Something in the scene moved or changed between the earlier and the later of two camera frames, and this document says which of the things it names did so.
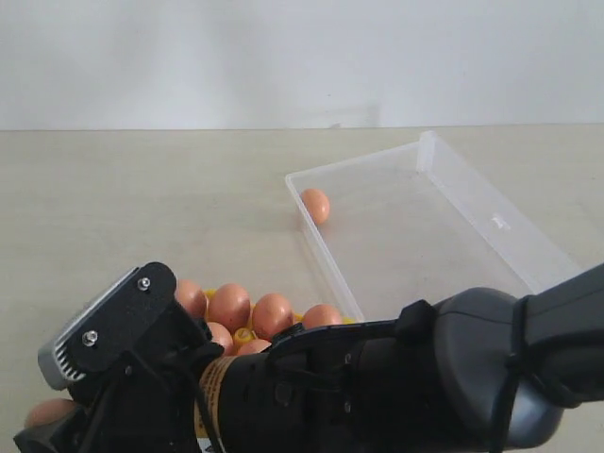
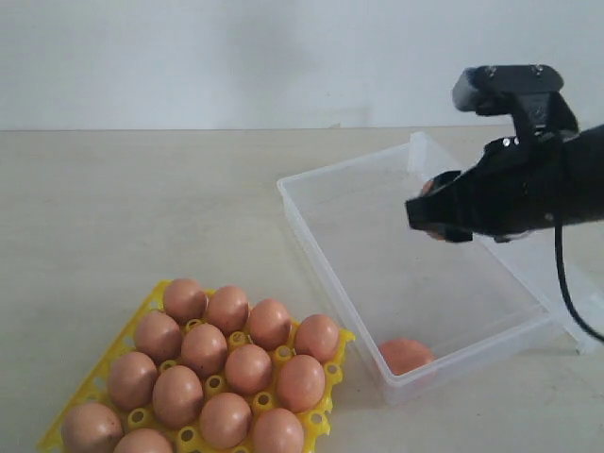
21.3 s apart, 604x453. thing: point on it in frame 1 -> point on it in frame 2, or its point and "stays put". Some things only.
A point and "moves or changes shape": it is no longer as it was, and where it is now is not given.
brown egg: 317,204 moves or changes shape
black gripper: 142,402 -> 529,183
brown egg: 49,411 moves or changes shape
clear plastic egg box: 411,225 stays put
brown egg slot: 229,306 stays put
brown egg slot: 192,297 stays put
